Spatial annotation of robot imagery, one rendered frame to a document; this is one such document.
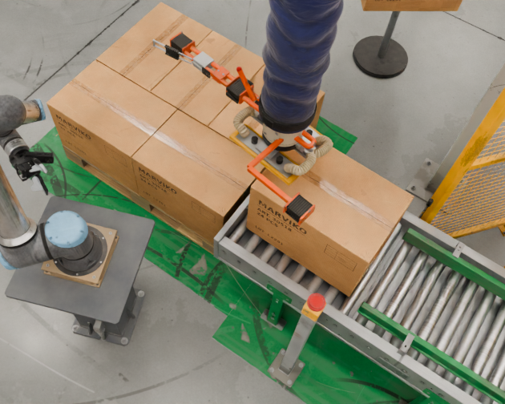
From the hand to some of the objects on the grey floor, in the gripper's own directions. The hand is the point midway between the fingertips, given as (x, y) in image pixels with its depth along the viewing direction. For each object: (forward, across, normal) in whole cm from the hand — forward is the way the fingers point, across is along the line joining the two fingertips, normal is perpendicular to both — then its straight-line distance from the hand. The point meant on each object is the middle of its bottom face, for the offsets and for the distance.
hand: (48, 183), depth 240 cm
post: (+108, -84, +74) cm, 156 cm away
